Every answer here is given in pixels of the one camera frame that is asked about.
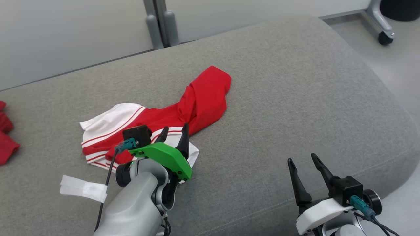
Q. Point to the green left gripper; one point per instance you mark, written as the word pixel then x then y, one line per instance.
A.
pixel 164 157

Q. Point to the grey metal frame post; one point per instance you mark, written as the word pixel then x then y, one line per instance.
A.
pixel 154 29
pixel 171 29

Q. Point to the black round base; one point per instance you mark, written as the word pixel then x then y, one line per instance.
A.
pixel 400 9

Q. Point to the red white basketball jersey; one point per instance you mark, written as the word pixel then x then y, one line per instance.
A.
pixel 200 98

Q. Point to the grey fabric sofa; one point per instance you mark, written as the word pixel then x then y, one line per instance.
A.
pixel 295 98

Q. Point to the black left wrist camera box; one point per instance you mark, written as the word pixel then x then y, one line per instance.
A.
pixel 137 133

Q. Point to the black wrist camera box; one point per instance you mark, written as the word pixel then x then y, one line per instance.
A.
pixel 137 133
pixel 347 191

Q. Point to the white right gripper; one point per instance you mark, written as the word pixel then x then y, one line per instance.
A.
pixel 318 214

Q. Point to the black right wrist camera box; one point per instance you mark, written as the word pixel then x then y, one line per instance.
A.
pixel 347 191

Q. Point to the red shorts white stripe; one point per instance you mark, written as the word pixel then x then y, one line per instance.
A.
pixel 6 147

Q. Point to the grey stand leg with caster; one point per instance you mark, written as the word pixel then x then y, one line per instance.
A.
pixel 377 16

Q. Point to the white tape label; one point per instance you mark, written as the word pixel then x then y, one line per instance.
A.
pixel 82 188

